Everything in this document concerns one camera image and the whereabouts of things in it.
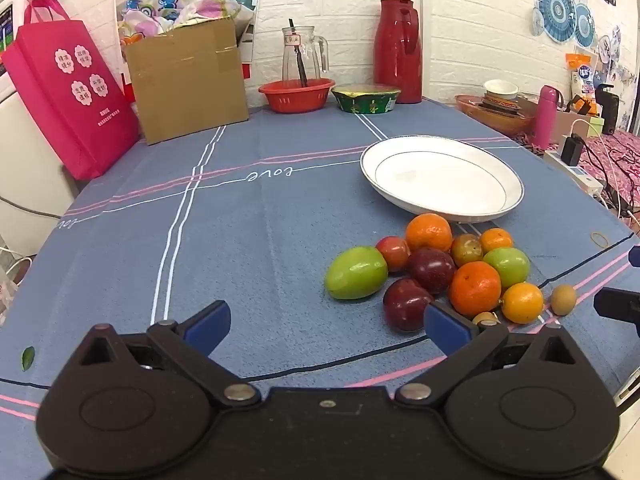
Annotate blue paper fan wall decorations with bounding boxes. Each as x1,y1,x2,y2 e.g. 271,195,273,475
530,0,626,66

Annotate small green jujube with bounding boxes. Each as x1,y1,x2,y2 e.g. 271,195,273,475
483,247,531,289

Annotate glass pitcher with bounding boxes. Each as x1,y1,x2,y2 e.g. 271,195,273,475
281,26,330,86

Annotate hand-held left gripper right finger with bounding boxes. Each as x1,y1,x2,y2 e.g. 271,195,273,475
394,301,585,407

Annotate black stirrer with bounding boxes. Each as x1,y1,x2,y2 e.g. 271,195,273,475
287,18,309,87

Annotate red thermos jug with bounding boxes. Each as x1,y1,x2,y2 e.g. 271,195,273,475
374,0,424,105

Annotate red-green small fruit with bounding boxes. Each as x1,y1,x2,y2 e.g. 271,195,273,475
450,233,484,268

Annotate white bowl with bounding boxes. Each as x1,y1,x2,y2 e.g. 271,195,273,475
484,79,520,101

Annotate pink floral cloth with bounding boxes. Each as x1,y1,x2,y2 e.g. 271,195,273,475
520,127,640,221

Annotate pink tote bag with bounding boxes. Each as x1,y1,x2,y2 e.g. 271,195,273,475
0,0,141,181

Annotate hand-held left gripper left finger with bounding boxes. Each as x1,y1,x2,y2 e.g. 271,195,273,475
65,300,263,408

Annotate blue striped tablecloth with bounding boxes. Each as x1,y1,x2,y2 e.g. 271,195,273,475
0,95,640,461

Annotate white plate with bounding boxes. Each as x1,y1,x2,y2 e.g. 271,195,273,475
360,134,525,224

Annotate black pump bottle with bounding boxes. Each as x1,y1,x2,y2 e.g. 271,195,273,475
595,83,621,136

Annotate orange white snack packet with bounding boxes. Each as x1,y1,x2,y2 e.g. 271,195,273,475
566,52,601,106

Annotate small red apple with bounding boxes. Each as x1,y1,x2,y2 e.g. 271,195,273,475
375,236,411,273

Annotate patterned dish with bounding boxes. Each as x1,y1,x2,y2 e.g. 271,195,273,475
482,95,522,112

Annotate pink bottle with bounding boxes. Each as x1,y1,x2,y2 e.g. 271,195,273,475
531,85,558,150

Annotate large orange tangerine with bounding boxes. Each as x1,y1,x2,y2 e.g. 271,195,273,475
448,261,502,317
405,213,453,253

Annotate red plastic bowl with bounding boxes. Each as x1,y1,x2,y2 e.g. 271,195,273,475
258,78,336,114

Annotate cardboard box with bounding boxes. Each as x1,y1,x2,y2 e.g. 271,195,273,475
124,16,250,146

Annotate black charger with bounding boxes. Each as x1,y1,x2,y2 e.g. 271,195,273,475
560,134,585,167

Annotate green patterned bowl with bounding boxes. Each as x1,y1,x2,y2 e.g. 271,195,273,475
331,83,402,113

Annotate dark red plum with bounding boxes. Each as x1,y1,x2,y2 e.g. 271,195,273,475
409,247,457,295
383,278,435,333

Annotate white power strip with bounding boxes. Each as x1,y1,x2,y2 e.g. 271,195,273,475
544,149,606,198

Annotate small orange mandarin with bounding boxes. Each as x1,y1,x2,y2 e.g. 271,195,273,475
501,282,544,325
480,228,514,255

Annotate large green mango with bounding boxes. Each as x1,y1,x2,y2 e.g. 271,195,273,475
325,246,389,301

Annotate orange tray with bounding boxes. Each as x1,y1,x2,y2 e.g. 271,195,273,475
454,94,536,136

